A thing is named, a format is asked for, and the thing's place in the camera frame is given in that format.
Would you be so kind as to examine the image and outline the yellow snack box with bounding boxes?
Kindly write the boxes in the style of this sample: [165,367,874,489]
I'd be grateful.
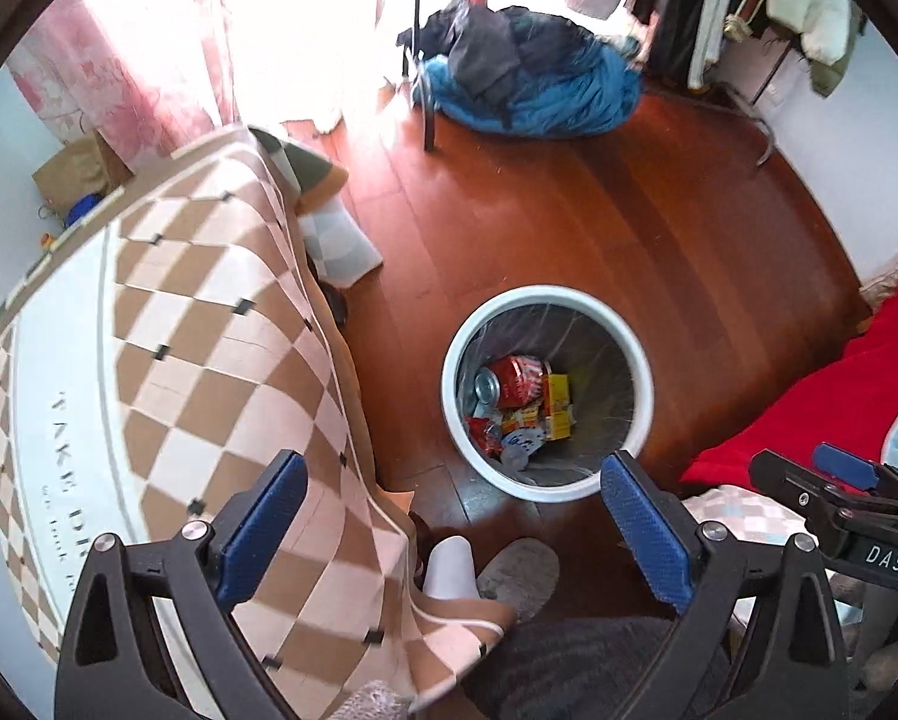
[543,374,574,440]

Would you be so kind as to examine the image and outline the red snack wrapper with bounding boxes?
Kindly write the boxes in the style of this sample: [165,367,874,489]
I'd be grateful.
[465,416,503,460]

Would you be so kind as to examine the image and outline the white round trash bin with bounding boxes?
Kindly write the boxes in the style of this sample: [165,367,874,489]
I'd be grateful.
[441,284,654,504]

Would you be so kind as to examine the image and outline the red blanket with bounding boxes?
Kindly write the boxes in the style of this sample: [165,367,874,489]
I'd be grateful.
[680,286,898,488]

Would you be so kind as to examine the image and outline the checkered pastel pillow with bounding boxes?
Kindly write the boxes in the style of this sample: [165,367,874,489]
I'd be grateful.
[682,484,817,546]

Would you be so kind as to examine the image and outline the grey slipper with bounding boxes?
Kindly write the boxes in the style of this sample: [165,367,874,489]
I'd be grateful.
[477,538,559,622]

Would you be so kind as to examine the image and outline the dark trouser leg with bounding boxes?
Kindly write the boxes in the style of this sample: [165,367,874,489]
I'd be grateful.
[462,616,672,718]

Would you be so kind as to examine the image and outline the white sock foot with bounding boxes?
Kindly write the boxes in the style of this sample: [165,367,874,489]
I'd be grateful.
[423,535,480,600]

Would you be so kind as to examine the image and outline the checkered brown bed blanket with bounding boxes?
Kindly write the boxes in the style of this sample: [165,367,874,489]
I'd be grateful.
[0,127,514,718]

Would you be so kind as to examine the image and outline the red soda can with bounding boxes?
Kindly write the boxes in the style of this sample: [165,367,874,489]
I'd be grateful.
[474,355,547,410]

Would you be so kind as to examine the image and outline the brown paper bag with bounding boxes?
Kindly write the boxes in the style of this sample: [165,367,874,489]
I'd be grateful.
[32,132,133,218]

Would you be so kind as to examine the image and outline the pink floral curtain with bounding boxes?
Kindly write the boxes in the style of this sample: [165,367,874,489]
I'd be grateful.
[6,0,239,169]

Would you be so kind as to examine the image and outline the blue and black clothes pile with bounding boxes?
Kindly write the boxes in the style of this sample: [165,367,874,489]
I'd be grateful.
[396,0,643,140]

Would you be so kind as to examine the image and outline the black clothes rack pole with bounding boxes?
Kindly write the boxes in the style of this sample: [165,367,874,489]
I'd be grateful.
[409,0,439,155]

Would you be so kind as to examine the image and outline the hanging clothes on rack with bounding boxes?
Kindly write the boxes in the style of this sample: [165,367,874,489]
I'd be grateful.
[566,0,866,98]

